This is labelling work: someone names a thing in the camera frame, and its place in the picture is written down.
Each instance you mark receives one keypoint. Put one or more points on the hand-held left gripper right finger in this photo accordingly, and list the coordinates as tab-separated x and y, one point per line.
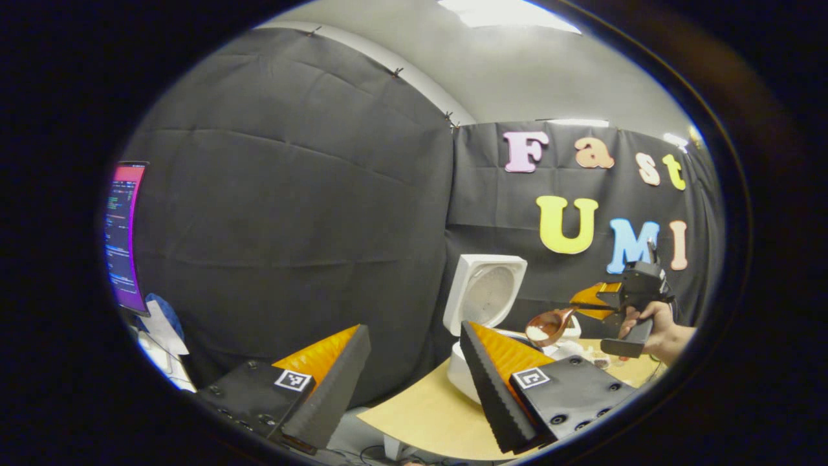
495	401

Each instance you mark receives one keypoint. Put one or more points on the white rice cooker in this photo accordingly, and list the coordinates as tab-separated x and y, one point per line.
485	291

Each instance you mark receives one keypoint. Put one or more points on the blue cloth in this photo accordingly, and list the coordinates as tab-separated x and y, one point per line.
165	310

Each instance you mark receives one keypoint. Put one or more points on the computer monitor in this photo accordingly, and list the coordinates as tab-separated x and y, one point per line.
123	239

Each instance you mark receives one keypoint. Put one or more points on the ceiling light strip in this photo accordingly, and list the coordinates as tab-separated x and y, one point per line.
577	122

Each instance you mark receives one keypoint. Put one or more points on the white paper sheet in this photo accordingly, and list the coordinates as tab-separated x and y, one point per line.
162	336

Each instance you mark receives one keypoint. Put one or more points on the large ceiling light panel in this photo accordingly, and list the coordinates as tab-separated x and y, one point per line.
511	13

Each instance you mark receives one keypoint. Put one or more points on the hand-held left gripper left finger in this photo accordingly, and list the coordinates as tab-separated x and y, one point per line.
333	395

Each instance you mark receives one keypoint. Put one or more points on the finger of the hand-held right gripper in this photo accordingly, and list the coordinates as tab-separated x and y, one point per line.
605	292
601	314

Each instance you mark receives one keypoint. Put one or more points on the black backdrop cloth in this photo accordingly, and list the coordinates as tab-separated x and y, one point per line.
291	226

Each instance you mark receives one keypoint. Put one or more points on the brown wooden spoon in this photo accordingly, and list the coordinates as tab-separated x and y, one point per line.
546	327

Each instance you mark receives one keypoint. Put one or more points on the small ceiling light panel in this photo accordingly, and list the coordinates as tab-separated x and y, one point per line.
676	140

